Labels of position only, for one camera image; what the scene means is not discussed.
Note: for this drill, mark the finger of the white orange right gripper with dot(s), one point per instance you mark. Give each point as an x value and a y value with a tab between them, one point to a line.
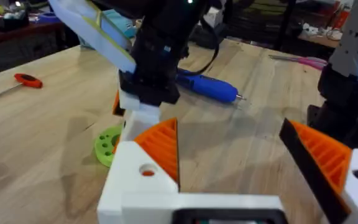
117	105
141	119

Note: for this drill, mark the white orange left gripper right finger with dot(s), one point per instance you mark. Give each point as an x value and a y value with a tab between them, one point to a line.
325	165

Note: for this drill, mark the white orange left gripper left finger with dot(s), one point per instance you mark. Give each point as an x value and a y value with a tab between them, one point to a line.
129	174

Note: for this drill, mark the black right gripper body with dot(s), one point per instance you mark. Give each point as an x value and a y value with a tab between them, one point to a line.
157	62

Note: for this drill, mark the blue electric screwdriver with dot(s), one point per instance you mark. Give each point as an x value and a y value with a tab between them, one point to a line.
210	85

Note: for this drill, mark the green disc with holes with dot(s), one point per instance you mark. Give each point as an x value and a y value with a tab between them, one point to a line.
105	146

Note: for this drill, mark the teal box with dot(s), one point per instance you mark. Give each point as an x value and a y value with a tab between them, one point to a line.
121	22

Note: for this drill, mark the dark side table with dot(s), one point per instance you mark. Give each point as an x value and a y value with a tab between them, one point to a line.
17	40

